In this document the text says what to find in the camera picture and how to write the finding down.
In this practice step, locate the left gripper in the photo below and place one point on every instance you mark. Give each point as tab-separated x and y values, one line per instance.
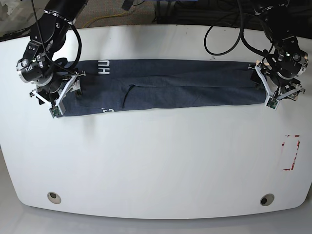
278	71

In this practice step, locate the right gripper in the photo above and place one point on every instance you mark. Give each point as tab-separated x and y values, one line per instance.
53	79

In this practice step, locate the dark blue T-shirt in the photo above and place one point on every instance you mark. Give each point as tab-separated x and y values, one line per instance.
141	84

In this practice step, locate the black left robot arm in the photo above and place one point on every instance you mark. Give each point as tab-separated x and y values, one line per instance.
275	18

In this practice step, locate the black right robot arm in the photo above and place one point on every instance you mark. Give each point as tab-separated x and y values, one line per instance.
47	36

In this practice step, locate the red tape rectangle marking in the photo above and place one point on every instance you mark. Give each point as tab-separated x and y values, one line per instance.
289	152

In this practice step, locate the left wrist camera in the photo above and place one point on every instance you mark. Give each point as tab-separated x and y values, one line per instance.
271	102

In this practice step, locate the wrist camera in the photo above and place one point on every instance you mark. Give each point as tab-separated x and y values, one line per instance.
271	102
57	110

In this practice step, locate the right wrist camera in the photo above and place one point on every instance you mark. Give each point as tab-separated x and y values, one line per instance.
57	110

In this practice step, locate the left table cable grommet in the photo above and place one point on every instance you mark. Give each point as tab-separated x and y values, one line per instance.
54	198

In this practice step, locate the table cable grommet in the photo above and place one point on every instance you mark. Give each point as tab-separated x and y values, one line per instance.
54	198
267	200

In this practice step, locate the right table cable grommet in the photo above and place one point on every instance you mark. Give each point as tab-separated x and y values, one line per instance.
267	200

